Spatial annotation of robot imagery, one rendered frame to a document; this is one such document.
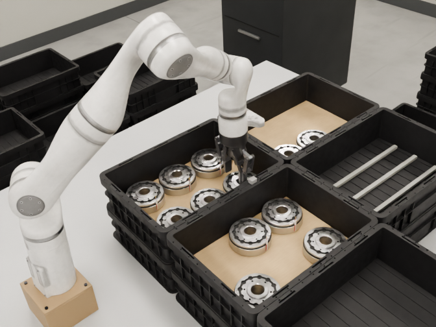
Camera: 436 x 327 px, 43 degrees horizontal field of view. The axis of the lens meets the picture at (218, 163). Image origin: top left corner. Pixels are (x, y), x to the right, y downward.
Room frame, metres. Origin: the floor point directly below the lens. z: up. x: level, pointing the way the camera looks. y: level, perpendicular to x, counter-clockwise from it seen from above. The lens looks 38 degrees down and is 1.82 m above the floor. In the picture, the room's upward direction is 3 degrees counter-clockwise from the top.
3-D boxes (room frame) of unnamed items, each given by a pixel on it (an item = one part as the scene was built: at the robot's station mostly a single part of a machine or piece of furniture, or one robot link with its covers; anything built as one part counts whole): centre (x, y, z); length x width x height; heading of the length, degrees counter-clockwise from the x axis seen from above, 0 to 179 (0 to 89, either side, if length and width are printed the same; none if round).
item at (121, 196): (1.14, 0.07, 0.92); 0.40 x 0.30 x 0.02; 128
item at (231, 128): (1.19, -0.06, 1.05); 0.11 x 0.09 x 0.06; 127
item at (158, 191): (1.13, 0.20, 0.86); 0.10 x 0.10 x 0.01
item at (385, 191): (1.15, -0.43, 0.87); 0.40 x 0.30 x 0.11; 128
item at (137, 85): (2.35, 0.32, 0.37); 0.40 x 0.30 x 0.45; 130
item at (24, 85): (2.39, 0.88, 0.37); 0.40 x 0.30 x 0.45; 130
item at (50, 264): (0.90, 0.40, 0.88); 0.09 x 0.09 x 0.17; 44
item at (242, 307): (0.90, -0.12, 0.92); 0.40 x 0.30 x 0.02; 128
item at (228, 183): (1.15, -0.06, 0.86); 0.10 x 0.10 x 0.01
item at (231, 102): (1.17, -0.05, 1.15); 0.09 x 0.07 x 0.15; 61
